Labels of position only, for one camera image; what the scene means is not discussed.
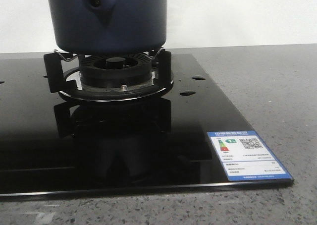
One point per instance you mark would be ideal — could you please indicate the dark blue pot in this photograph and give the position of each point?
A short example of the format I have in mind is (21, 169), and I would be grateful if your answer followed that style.
(104, 27)

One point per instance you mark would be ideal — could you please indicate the right black burner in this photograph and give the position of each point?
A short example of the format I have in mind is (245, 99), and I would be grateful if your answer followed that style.
(114, 71)

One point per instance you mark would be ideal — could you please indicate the right black pan support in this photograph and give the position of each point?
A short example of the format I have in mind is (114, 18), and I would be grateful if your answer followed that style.
(69, 86)

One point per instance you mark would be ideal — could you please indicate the blue energy label sticker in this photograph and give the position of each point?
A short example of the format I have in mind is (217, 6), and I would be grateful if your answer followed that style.
(245, 157)

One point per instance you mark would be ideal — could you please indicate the black glass gas stove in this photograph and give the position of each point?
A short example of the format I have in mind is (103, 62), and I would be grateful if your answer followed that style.
(53, 148)

